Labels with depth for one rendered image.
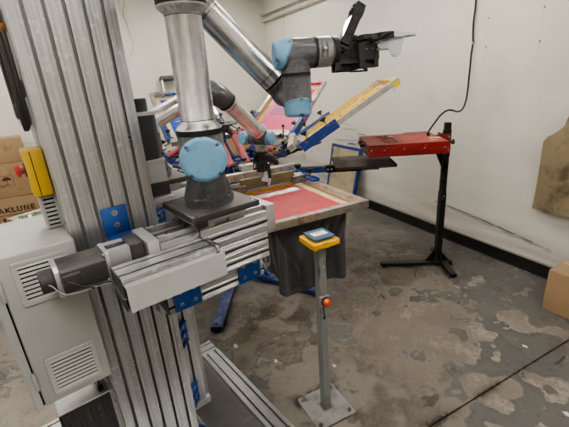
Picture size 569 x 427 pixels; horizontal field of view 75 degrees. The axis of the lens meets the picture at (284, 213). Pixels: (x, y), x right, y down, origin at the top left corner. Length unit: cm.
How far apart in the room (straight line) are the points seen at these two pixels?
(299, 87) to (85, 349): 97
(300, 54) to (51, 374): 111
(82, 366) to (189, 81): 88
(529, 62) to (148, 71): 483
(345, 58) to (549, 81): 238
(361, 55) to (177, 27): 45
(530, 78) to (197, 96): 276
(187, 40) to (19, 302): 79
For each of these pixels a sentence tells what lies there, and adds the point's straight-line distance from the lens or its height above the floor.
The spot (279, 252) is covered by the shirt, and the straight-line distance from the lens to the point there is 185.
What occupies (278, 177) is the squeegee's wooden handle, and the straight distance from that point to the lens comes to 228.
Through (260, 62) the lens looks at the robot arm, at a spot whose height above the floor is 165.
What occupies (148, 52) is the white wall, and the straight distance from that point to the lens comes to 624.
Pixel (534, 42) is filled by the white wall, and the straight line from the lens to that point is 336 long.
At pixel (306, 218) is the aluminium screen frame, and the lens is 175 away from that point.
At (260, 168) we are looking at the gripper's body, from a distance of 220.
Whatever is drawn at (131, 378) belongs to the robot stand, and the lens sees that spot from 148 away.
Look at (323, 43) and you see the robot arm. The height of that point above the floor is 167.
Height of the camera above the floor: 160
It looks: 20 degrees down
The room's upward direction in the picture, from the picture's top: 4 degrees counter-clockwise
